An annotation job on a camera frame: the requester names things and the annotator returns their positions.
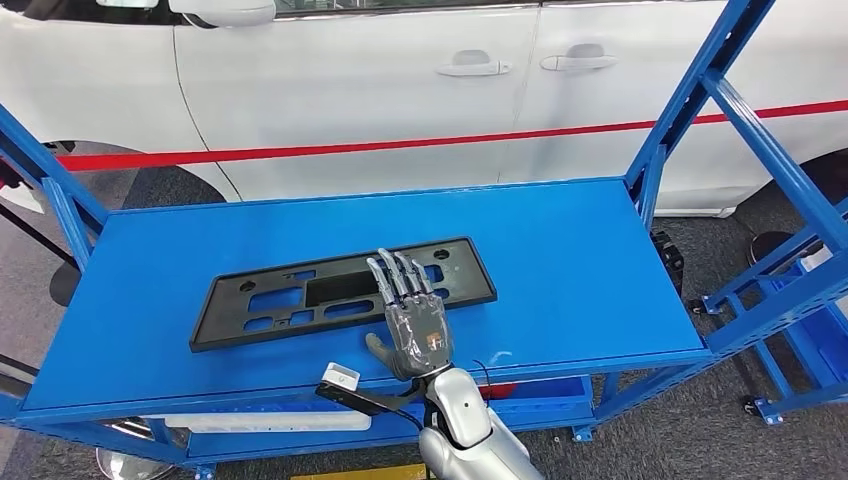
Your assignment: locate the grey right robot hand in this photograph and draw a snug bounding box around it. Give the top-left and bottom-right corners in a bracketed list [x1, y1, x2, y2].
[365, 248, 456, 382]

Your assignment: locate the black plastic frame part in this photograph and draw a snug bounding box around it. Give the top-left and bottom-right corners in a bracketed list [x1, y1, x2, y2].
[189, 236, 498, 354]

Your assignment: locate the blue metal shelf rack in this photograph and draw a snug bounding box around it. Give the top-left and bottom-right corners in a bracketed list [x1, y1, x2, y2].
[0, 0, 848, 480]

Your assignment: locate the blue wheeled shelf rack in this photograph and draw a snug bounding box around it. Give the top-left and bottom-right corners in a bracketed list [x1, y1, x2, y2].
[688, 198, 848, 427]

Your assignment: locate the blue plastic bin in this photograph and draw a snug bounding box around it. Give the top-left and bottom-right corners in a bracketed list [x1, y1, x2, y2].
[474, 376, 596, 427]
[784, 307, 848, 392]

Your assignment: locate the long red barrier belt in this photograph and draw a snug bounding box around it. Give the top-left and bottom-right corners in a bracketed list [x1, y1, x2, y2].
[56, 99, 848, 174]

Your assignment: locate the white car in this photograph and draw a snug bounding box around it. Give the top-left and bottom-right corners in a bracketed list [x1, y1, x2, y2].
[0, 0, 848, 220]

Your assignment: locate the grey stanchion with chrome base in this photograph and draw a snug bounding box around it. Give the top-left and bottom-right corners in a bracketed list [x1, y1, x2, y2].
[0, 355, 175, 480]

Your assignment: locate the dark round stanchion base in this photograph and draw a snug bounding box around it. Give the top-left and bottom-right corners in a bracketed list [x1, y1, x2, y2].
[747, 230, 824, 270]

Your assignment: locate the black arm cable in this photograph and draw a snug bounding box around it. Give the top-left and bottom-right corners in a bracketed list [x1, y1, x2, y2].
[471, 359, 493, 400]

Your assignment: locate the black cable chain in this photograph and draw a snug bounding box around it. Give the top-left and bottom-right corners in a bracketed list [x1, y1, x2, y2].
[651, 230, 685, 296]

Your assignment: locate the white car door handle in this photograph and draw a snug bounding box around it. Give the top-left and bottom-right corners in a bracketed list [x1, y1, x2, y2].
[435, 49, 513, 78]
[539, 43, 619, 73]

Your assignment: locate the thin black stanchion post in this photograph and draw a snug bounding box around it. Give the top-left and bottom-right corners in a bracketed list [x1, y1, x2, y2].
[0, 201, 82, 307]

